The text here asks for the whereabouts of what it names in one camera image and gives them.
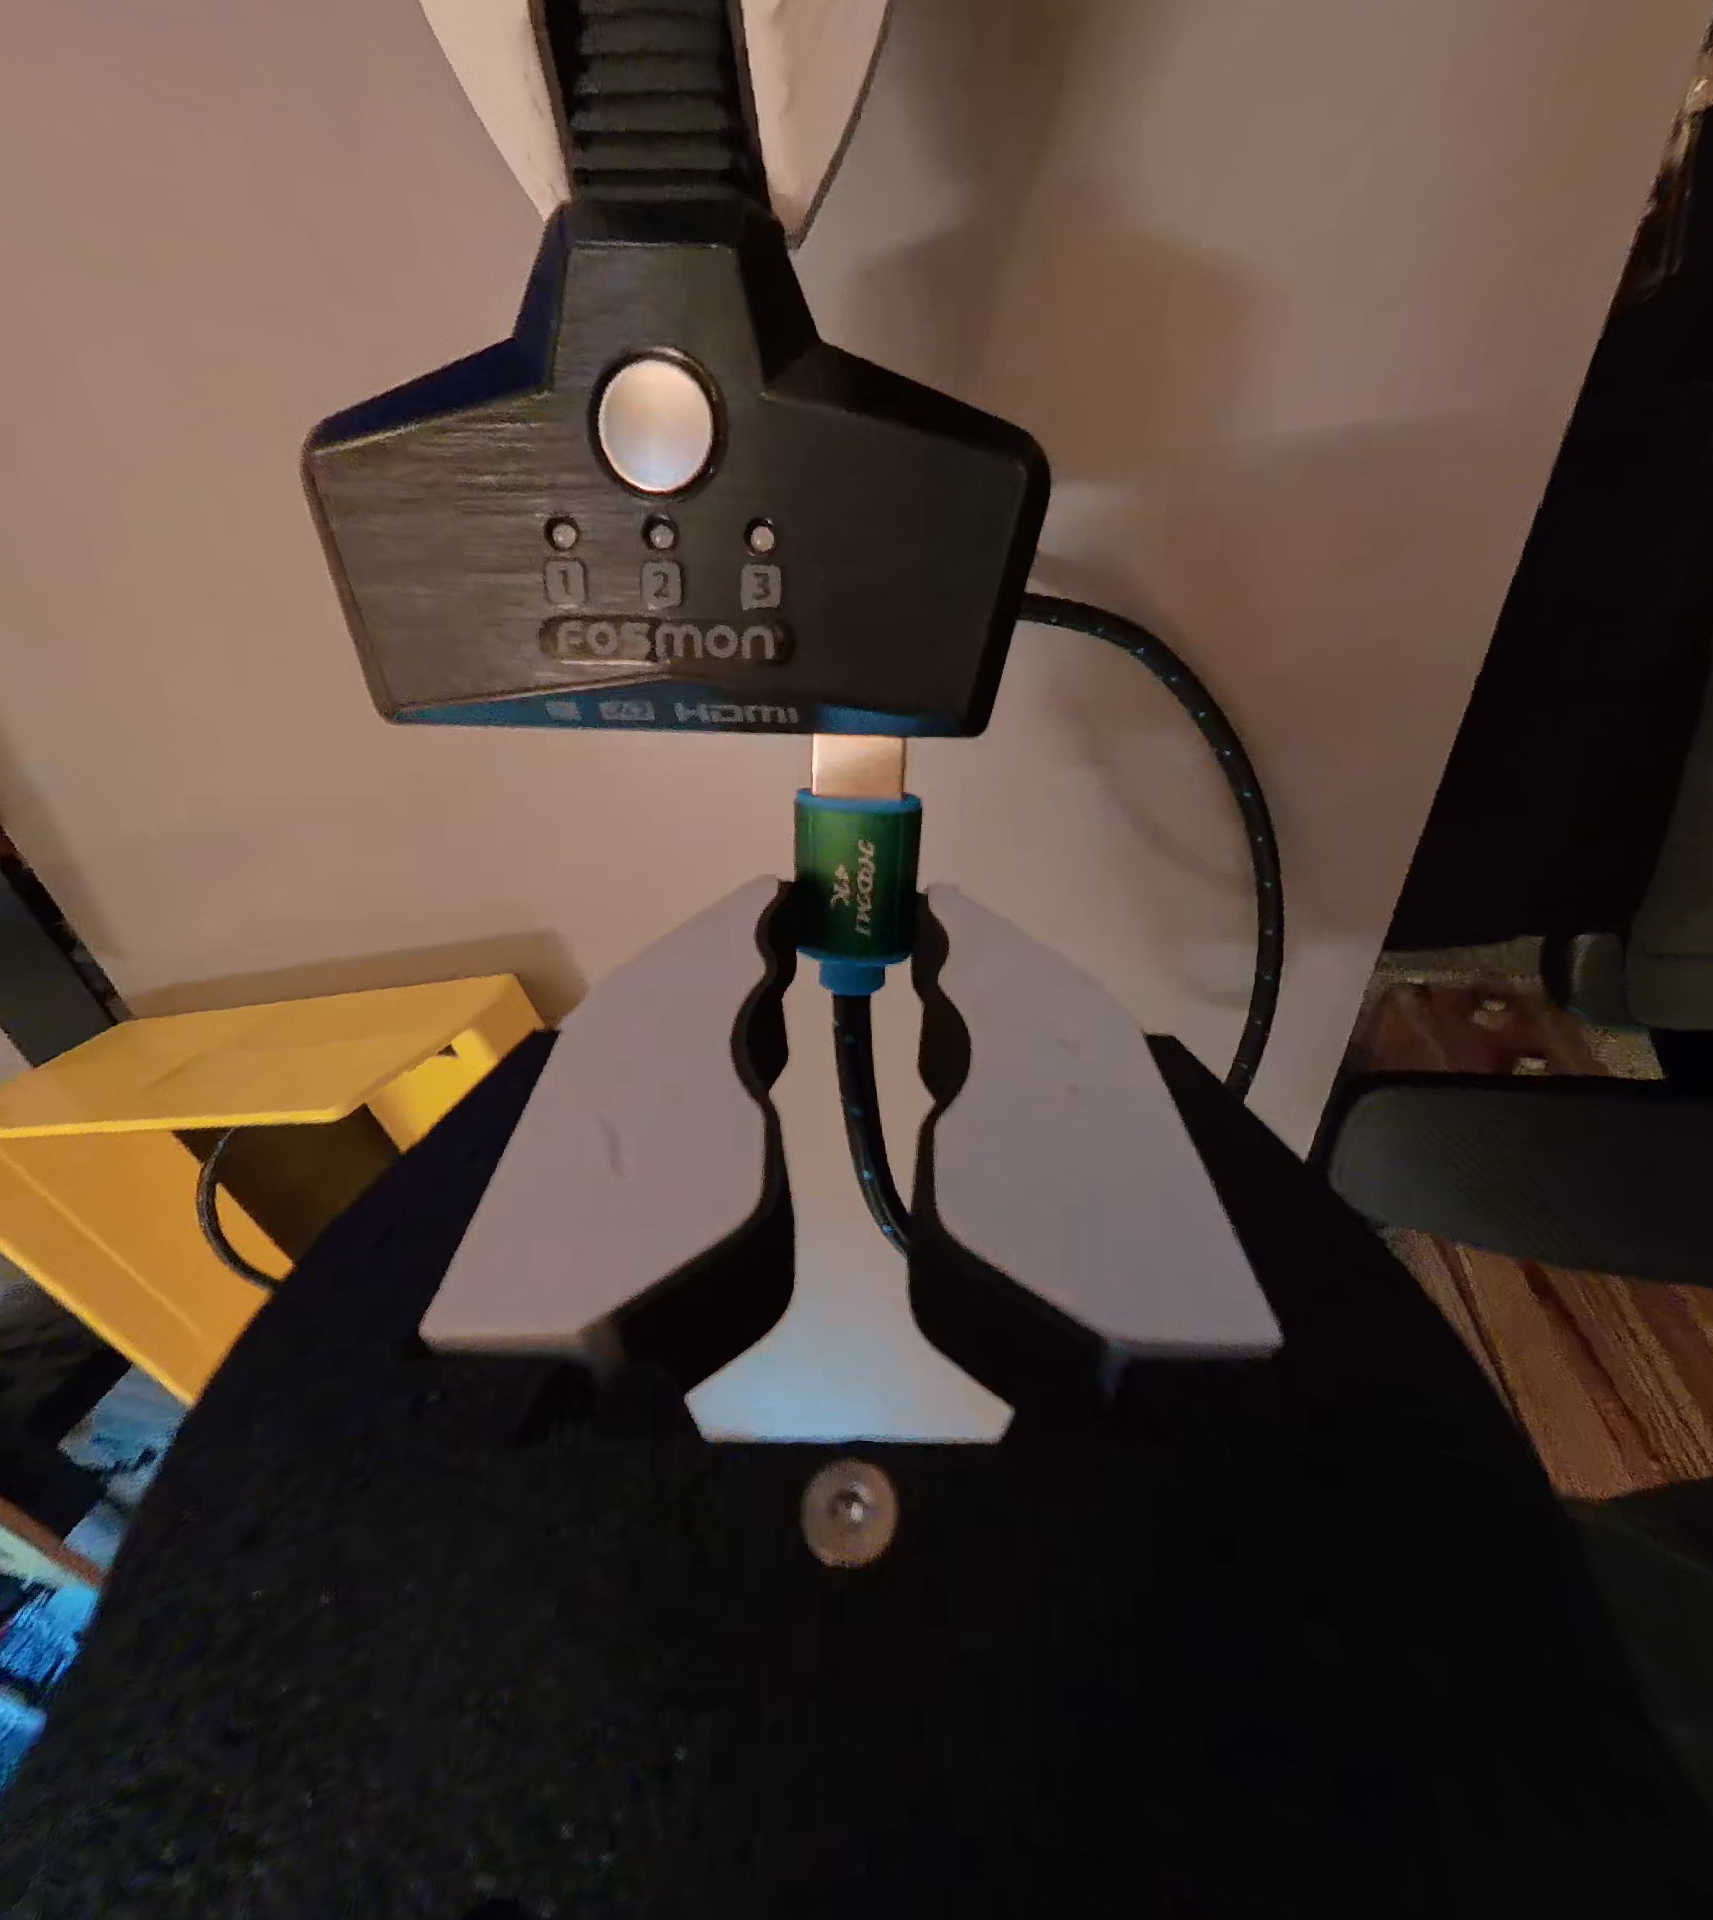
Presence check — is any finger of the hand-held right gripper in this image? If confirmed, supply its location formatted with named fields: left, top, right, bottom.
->
left=418, top=0, right=577, bottom=224
left=733, top=0, right=898, bottom=252

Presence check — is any black office chair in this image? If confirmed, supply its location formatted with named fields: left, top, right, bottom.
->
left=1312, top=0, right=1713, bottom=1300

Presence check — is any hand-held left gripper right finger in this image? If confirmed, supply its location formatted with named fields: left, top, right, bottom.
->
left=913, top=882, right=1287, bottom=1394

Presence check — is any thin black cable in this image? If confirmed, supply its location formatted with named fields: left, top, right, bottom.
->
left=192, top=1128, right=291, bottom=1296

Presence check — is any black video switch box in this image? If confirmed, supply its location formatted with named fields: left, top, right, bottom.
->
left=300, top=0, right=1053, bottom=741

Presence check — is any yellow plastic stand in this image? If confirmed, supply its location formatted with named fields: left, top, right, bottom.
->
left=0, top=975, right=547, bottom=1404

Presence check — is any green braided video cable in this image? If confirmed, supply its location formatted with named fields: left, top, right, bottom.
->
left=790, top=588, right=1287, bottom=1271

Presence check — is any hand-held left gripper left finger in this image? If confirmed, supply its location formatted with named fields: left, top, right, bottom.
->
left=418, top=877, right=798, bottom=1394

